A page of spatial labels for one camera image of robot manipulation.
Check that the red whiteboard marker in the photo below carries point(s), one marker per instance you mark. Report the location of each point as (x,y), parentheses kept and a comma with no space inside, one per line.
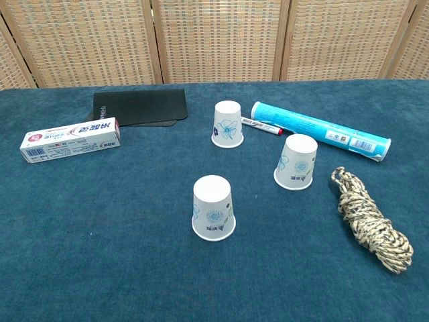
(261,125)

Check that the white red toothpaste box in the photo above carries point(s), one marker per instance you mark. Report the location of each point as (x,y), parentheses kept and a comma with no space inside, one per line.
(67,141)

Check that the light blue cylindrical tube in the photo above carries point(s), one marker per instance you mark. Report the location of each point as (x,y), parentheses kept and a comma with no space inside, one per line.
(318,129)

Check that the blue tablecloth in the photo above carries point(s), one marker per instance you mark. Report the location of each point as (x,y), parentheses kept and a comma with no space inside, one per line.
(134,268)

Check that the white paper cup blue dandelion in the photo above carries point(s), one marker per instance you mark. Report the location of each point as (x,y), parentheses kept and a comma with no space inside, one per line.
(296,157)
(212,201)

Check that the black notebook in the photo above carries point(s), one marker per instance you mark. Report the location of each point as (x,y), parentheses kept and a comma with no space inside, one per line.
(144,105)

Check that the white paper cup large flower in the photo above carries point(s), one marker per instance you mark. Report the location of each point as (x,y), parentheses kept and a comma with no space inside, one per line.
(228,117)

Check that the woven wooden folding screen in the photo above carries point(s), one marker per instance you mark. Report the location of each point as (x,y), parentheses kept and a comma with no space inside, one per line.
(218,40)

